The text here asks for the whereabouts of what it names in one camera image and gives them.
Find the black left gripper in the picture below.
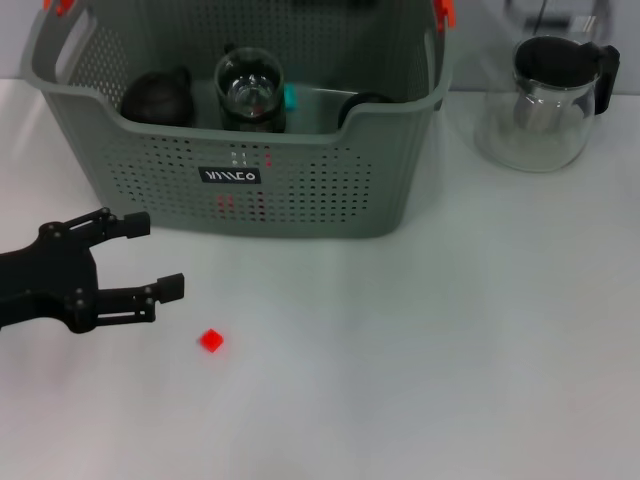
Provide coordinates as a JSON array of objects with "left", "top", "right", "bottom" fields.
[{"left": 0, "top": 207, "right": 187, "bottom": 335}]

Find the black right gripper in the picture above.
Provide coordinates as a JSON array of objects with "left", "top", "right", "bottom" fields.
[{"left": 292, "top": 0, "right": 380, "bottom": 8}]

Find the glass teacup with black holder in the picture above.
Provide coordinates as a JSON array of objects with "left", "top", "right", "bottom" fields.
[
  {"left": 214, "top": 42, "right": 285, "bottom": 121},
  {"left": 222, "top": 107, "right": 288, "bottom": 134},
  {"left": 336, "top": 92, "right": 397, "bottom": 129}
]

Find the grey-green perforated storage bin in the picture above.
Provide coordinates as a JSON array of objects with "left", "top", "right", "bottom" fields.
[{"left": 20, "top": 0, "right": 457, "bottom": 239}]

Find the black round teapot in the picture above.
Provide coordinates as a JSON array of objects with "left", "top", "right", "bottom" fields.
[{"left": 120, "top": 64, "right": 196, "bottom": 126}]

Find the glass pitcher with black lid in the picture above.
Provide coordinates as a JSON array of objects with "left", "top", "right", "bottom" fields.
[{"left": 473, "top": 34, "right": 622, "bottom": 174}]

